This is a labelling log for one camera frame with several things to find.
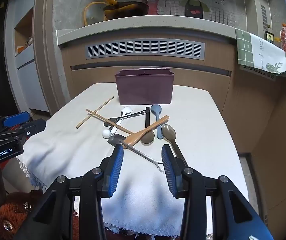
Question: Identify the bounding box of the dark pan with yellow handle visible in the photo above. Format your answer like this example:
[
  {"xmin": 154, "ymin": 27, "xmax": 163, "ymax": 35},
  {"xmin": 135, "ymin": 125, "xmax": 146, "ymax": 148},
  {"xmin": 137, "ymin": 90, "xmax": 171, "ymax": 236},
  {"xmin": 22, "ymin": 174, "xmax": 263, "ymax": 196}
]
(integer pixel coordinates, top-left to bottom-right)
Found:
[{"xmin": 92, "ymin": 0, "xmax": 150, "ymax": 20}]

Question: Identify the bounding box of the maroon plastic utensil holder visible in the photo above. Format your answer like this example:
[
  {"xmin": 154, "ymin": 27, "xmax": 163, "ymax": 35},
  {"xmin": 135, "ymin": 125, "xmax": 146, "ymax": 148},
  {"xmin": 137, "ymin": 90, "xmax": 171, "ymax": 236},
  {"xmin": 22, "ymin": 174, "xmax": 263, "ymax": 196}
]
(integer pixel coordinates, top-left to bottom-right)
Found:
[{"xmin": 114, "ymin": 67, "xmax": 175, "ymax": 105}]

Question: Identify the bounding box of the long grey vent grille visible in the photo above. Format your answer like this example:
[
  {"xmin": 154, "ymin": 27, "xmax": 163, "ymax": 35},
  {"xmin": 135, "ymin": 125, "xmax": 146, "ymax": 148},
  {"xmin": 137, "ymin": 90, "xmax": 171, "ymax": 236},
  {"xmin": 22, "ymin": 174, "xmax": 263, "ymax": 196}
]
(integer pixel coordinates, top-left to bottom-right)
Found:
[{"xmin": 84, "ymin": 40, "xmax": 205, "ymax": 60}]

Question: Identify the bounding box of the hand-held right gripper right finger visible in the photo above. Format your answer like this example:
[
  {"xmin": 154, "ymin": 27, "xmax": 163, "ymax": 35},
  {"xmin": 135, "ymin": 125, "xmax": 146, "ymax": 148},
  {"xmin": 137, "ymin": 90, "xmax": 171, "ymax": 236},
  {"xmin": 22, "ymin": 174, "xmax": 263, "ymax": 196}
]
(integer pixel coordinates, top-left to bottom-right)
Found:
[{"xmin": 161, "ymin": 144, "xmax": 275, "ymax": 240}]

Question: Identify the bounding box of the wooden chopstick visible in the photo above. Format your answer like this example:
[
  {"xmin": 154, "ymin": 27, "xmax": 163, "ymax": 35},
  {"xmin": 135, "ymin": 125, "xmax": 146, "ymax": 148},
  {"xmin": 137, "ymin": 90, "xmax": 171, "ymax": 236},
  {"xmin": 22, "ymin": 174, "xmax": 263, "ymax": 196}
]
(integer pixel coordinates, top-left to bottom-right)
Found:
[
  {"xmin": 86, "ymin": 108, "xmax": 134, "ymax": 135},
  {"xmin": 76, "ymin": 96, "xmax": 114, "ymax": 129}
]

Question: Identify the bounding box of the white plastic spoon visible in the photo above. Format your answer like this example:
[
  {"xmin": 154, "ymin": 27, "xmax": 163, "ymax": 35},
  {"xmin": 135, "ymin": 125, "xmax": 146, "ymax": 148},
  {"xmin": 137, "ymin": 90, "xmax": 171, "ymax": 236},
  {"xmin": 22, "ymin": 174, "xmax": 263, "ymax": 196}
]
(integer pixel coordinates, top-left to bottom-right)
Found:
[{"xmin": 110, "ymin": 106, "xmax": 133, "ymax": 133}]

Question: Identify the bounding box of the short grey vent grille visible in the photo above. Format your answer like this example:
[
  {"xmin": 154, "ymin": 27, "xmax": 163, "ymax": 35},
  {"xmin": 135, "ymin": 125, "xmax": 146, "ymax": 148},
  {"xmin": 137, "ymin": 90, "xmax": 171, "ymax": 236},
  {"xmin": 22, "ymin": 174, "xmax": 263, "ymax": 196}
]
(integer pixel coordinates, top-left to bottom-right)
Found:
[{"xmin": 240, "ymin": 64, "xmax": 277, "ymax": 82}]

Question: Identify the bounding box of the green checked towel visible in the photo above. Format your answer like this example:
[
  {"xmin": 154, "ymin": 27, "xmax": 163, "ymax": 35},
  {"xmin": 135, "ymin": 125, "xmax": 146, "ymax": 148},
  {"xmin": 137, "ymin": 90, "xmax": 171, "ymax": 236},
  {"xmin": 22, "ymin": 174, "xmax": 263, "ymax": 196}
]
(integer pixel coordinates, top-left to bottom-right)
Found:
[{"xmin": 235, "ymin": 28, "xmax": 286, "ymax": 79}]

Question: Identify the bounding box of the blue-grey plastic spoon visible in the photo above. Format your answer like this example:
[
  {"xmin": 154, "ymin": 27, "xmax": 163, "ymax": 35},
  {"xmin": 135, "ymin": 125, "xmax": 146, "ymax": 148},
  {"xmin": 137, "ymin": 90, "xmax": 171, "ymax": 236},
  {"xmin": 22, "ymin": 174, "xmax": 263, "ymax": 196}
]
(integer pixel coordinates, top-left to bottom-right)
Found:
[{"xmin": 150, "ymin": 104, "xmax": 164, "ymax": 140}]

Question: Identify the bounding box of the glass lid with yellow rim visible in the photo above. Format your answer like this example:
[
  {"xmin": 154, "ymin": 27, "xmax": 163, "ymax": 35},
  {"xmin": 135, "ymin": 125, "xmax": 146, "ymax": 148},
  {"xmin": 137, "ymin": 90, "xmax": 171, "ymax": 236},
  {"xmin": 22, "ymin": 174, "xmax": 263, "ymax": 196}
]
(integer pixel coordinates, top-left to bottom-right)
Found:
[{"xmin": 83, "ymin": 1, "xmax": 108, "ymax": 27}]

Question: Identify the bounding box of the cartoon wall poster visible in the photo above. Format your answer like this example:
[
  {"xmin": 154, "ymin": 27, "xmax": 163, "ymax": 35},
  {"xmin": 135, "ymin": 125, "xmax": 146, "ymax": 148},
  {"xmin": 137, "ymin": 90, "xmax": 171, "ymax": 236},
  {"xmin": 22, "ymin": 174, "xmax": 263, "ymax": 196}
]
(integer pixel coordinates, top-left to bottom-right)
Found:
[{"xmin": 54, "ymin": 0, "xmax": 245, "ymax": 29}]

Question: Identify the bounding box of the translucent brown plastic spoon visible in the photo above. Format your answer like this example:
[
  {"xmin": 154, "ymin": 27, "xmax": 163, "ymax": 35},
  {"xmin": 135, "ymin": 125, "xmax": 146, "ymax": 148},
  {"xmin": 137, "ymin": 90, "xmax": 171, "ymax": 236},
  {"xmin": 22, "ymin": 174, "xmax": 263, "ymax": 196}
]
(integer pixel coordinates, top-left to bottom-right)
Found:
[{"xmin": 161, "ymin": 124, "xmax": 190, "ymax": 168}]

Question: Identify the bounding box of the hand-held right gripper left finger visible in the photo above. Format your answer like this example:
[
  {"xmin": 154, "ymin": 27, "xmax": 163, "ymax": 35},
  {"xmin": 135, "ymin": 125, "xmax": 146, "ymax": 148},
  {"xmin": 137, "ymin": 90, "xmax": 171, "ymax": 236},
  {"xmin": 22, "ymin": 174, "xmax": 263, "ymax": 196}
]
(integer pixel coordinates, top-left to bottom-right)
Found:
[{"xmin": 15, "ymin": 144, "xmax": 124, "ymax": 240}]

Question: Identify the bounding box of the white tablecloth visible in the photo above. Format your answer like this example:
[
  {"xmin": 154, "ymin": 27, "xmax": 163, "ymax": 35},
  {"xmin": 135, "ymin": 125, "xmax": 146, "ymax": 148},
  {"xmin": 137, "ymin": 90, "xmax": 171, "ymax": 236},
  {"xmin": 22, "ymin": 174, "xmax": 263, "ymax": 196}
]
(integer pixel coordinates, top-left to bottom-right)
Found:
[{"xmin": 16, "ymin": 82, "xmax": 250, "ymax": 238}]

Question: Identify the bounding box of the dark metal cutout-handle utensil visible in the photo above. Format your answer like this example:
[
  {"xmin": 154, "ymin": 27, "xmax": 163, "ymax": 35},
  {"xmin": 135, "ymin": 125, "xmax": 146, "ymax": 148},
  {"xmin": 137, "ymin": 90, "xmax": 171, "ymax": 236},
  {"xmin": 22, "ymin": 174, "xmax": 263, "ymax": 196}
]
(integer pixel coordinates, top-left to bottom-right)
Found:
[{"xmin": 103, "ymin": 110, "xmax": 147, "ymax": 127}]

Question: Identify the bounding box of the black-handled translucent brown spoon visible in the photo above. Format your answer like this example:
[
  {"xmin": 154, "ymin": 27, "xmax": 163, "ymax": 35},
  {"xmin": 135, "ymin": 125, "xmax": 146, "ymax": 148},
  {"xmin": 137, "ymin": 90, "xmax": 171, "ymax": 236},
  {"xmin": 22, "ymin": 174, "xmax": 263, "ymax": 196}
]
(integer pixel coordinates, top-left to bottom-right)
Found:
[{"xmin": 140, "ymin": 106, "xmax": 156, "ymax": 145}]

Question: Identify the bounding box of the wooden spoon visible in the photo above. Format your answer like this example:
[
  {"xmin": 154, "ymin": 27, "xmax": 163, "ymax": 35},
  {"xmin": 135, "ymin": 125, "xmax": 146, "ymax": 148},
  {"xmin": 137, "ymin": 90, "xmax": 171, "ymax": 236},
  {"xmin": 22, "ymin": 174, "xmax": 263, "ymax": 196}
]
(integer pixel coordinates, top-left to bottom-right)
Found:
[{"xmin": 121, "ymin": 115, "xmax": 170, "ymax": 149}]

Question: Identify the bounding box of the white cabinet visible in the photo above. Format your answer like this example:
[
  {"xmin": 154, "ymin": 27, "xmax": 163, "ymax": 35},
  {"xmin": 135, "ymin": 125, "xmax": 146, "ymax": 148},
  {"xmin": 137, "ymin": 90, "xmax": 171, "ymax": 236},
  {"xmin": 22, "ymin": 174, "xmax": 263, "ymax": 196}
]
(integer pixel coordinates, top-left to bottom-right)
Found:
[{"xmin": 4, "ymin": 0, "xmax": 51, "ymax": 117}]

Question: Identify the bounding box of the wooden kitchen cabinet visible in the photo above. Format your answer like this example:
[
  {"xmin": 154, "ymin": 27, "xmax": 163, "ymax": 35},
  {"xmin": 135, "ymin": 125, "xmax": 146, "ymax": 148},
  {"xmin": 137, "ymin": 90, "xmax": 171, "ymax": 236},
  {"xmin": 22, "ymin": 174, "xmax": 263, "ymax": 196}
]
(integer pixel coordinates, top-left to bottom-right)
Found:
[{"xmin": 60, "ymin": 34, "xmax": 286, "ymax": 230}]

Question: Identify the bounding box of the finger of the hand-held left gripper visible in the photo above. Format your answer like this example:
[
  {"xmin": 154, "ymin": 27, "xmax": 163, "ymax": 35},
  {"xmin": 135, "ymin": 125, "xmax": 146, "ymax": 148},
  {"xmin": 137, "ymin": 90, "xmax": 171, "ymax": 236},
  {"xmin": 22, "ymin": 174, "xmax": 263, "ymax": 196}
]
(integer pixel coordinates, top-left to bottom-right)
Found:
[
  {"xmin": 20, "ymin": 119, "xmax": 46, "ymax": 138},
  {"xmin": 1, "ymin": 111, "xmax": 31, "ymax": 128}
]

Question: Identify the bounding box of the bottle with orange cap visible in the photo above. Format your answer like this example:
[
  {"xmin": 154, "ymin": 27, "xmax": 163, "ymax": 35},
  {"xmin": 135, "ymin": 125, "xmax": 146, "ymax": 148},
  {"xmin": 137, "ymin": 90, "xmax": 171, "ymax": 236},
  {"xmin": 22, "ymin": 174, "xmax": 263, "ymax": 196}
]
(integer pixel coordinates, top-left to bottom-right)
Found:
[{"xmin": 280, "ymin": 23, "xmax": 286, "ymax": 54}]

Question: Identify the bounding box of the small black frame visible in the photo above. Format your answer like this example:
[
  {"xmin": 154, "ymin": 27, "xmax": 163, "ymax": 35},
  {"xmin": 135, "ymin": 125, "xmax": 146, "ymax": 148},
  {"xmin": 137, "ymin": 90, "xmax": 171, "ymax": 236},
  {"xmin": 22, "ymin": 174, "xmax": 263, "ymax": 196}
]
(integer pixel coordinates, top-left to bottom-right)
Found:
[{"xmin": 264, "ymin": 31, "xmax": 275, "ymax": 44}]

